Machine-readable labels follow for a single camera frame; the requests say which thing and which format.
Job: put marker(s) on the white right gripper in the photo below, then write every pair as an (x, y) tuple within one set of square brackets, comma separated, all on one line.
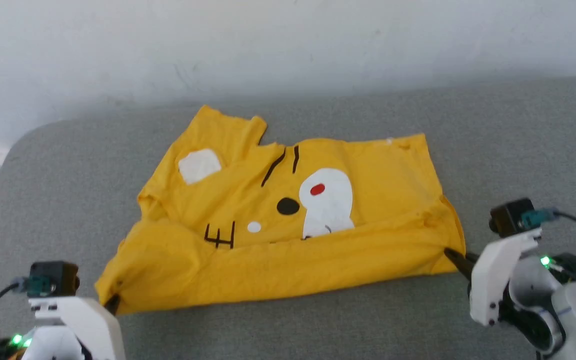
[(498, 275)]

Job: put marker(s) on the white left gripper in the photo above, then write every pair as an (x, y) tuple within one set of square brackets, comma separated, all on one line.
[(80, 325)]

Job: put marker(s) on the yellow cartoon print garment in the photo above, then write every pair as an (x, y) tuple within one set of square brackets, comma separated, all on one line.
[(268, 250)]

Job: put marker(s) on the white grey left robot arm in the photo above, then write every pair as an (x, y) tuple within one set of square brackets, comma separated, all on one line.
[(28, 346)]

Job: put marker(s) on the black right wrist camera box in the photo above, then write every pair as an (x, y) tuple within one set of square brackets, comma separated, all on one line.
[(510, 217)]

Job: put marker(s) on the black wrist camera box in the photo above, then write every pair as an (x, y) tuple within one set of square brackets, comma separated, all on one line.
[(510, 217), (54, 278)]

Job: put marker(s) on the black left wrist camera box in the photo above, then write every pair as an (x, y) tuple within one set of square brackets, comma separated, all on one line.
[(54, 278)]

